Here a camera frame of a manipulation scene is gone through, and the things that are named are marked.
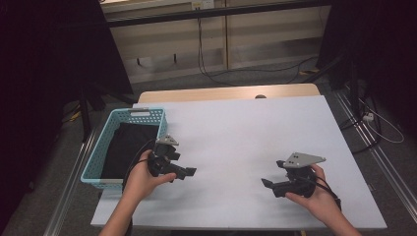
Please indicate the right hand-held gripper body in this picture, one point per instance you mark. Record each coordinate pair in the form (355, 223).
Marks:
(300, 183)

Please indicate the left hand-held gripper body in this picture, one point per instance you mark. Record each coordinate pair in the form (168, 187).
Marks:
(160, 164)

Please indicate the black pants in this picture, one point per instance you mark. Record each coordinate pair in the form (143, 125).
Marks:
(128, 147)

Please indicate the light blue perforated plastic basket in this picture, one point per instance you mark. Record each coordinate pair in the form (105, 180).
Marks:
(95, 157)

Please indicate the person's left hand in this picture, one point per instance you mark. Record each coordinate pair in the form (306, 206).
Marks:
(141, 183)

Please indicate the person's right hand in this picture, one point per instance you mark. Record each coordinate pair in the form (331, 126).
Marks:
(321, 201)

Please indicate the light wooden table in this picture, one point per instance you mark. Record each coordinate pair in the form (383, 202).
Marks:
(229, 92)

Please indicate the black metal stand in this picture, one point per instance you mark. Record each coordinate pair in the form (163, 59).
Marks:
(86, 114)
(324, 69)

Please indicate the white power plug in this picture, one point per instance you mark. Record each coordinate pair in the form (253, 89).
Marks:
(368, 117)

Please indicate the long beige cabinet desk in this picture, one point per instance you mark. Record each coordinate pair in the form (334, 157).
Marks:
(262, 39)

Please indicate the black curtain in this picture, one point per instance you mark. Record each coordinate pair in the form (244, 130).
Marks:
(32, 65)
(387, 39)

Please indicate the metal floor rail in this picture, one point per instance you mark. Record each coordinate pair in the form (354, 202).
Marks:
(70, 187)
(393, 183)

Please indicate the white wall socket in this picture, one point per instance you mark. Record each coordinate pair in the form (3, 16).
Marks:
(202, 4)

